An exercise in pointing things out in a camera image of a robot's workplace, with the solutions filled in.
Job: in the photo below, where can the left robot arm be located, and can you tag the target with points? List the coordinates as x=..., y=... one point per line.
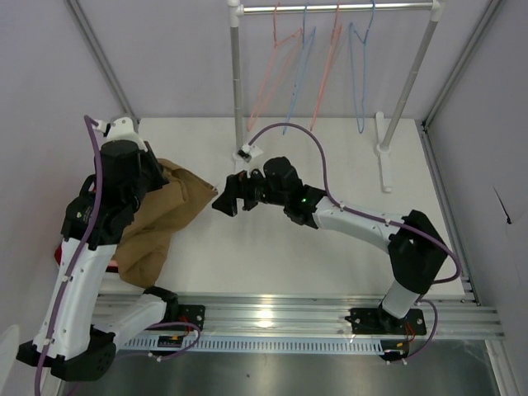
x=70, y=344

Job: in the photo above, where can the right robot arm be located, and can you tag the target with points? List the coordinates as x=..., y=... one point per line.
x=413, y=246

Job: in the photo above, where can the left blue wire hanger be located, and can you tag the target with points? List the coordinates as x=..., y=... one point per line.
x=307, y=43

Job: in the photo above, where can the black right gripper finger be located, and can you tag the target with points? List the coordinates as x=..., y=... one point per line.
x=226, y=204
x=233, y=186

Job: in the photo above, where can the tan brown skirt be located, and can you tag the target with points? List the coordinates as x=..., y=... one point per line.
x=145, y=244

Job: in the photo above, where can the perforated cable tray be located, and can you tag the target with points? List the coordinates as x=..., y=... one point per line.
x=333, y=346

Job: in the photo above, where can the right aluminium frame post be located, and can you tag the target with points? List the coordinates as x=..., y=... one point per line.
x=470, y=49

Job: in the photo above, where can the left aluminium frame post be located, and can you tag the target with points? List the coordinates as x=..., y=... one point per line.
x=93, y=44

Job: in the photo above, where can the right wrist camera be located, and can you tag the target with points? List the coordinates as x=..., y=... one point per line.
x=249, y=152

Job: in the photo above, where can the white clothes rack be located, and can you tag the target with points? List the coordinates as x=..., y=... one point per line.
x=356, y=44

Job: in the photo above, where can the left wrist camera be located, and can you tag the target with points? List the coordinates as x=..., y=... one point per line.
x=123, y=128

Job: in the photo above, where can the aluminium frame post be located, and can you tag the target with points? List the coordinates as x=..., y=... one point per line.
x=470, y=49
x=93, y=44

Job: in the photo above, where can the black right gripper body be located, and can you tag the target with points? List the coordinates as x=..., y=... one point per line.
x=244, y=189

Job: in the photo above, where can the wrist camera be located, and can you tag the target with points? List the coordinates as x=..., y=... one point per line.
x=249, y=152
x=123, y=128

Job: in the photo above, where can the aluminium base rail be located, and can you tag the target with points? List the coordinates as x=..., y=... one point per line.
x=299, y=316

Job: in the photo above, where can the red folded garment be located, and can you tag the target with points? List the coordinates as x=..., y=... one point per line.
x=111, y=267

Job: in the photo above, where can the right pink wire hanger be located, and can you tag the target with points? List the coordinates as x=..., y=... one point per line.
x=335, y=36

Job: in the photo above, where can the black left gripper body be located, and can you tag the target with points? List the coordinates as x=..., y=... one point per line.
x=152, y=176

